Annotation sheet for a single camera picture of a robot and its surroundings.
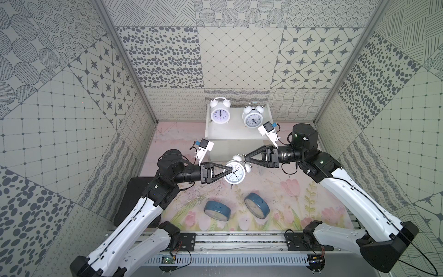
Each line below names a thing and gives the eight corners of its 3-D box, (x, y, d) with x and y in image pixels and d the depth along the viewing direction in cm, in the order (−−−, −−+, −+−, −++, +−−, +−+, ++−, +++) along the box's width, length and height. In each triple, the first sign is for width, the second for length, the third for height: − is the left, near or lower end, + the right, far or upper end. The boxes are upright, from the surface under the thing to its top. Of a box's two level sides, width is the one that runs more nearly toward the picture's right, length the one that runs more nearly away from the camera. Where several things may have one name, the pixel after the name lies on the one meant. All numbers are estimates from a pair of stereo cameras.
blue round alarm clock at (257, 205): (243, 205, 87) (246, 196, 77) (249, 199, 89) (252, 189, 79) (261, 222, 81) (266, 215, 72) (267, 215, 83) (272, 207, 74)
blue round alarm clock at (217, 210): (205, 215, 83) (202, 207, 74) (209, 206, 86) (207, 198, 77) (227, 224, 81) (227, 217, 72) (230, 214, 84) (230, 206, 75)
